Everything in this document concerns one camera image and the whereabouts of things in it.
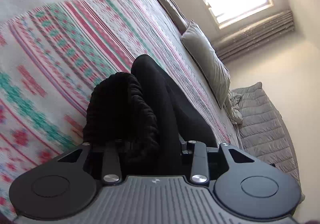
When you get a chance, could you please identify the black pants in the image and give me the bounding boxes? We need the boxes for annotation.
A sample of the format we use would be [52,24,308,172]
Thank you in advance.
[83,55,217,176]

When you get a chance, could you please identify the grey quilted headboard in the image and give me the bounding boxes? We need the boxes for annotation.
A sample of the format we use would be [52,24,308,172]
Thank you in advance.
[229,81,301,182]

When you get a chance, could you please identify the grey pillow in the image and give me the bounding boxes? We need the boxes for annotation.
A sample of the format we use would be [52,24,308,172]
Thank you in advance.
[181,21,231,107]

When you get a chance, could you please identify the red green patterned blanket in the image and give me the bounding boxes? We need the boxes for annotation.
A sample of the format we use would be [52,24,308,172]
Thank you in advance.
[1,0,236,220]

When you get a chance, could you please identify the beige striped curtain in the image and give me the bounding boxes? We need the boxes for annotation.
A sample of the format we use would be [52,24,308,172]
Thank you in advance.
[213,10,295,62]

